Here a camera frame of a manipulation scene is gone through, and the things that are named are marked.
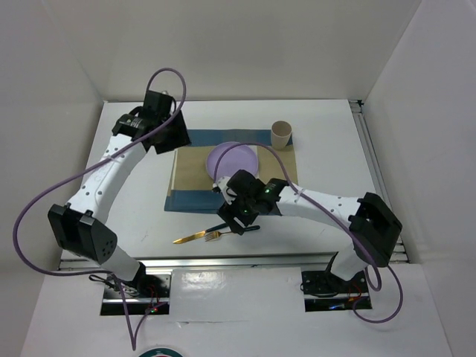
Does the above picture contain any gold fork dark handle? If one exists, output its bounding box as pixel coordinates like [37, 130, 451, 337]
[204, 225, 260, 242]

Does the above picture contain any lilac plastic plate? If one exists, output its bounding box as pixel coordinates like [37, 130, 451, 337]
[205, 141, 259, 180]

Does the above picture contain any gold knife dark handle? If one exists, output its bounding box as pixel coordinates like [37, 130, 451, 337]
[173, 223, 228, 244]

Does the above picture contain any blue and beige cloth placemat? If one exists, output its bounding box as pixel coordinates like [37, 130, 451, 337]
[164, 129, 298, 214]

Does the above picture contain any beige plastic cup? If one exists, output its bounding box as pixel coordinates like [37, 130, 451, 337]
[271, 120, 292, 150]

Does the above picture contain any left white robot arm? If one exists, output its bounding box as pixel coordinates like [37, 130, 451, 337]
[48, 90, 191, 297]

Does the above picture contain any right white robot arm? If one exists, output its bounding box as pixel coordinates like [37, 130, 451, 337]
[213, 170, 402, 292]

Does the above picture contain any green round sticker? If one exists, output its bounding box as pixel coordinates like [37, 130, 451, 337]
[139, 347, 184, 357]

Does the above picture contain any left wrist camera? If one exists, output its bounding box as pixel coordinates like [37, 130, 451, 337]
[212, 176, 237, 205]

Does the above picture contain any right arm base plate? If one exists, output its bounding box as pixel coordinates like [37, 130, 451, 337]
[300, 271, 372, 312]

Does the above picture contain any aluminium frame rail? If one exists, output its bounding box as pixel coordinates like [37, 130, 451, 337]
[58, 99, 410, 271]

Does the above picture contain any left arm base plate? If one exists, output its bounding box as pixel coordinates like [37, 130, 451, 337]
[89, 269, 172, 316]

